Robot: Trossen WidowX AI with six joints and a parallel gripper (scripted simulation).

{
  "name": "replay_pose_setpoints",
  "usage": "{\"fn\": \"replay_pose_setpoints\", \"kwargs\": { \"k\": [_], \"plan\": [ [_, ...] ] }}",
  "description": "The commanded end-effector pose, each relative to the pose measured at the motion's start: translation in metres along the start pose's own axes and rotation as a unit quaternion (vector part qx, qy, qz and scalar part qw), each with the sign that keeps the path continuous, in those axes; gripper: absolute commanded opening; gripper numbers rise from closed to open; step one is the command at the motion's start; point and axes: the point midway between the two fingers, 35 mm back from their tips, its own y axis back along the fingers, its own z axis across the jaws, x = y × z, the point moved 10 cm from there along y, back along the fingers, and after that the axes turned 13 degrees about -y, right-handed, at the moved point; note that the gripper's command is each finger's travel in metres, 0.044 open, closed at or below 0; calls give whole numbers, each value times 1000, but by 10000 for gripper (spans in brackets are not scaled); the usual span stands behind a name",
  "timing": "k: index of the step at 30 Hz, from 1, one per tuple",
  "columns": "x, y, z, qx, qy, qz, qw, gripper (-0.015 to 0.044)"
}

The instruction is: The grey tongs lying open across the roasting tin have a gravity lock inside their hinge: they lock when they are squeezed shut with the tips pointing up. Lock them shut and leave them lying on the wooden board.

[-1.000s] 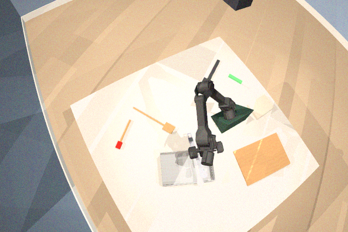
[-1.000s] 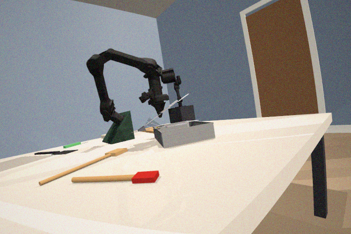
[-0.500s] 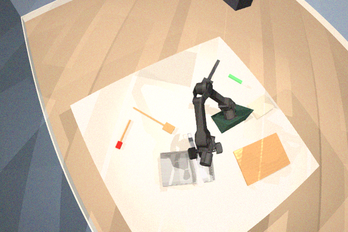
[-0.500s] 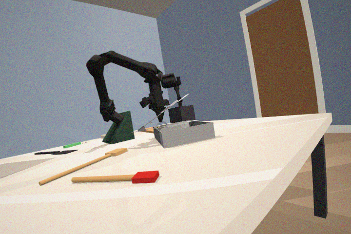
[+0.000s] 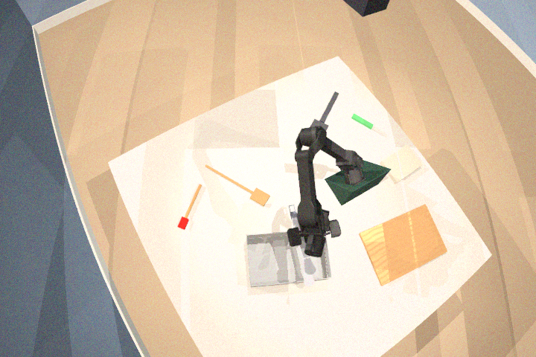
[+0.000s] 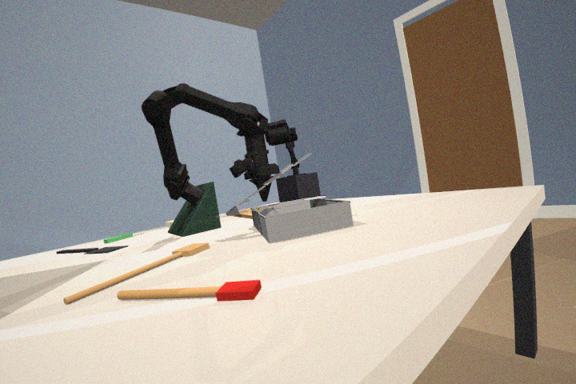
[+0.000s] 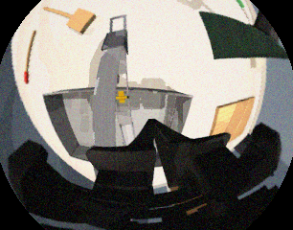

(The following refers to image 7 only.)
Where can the light wooden board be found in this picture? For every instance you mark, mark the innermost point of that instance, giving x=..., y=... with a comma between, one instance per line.
x=232, y=117

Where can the wooden stick with red block end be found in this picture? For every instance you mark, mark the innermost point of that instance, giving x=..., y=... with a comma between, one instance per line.
x=26, y=78

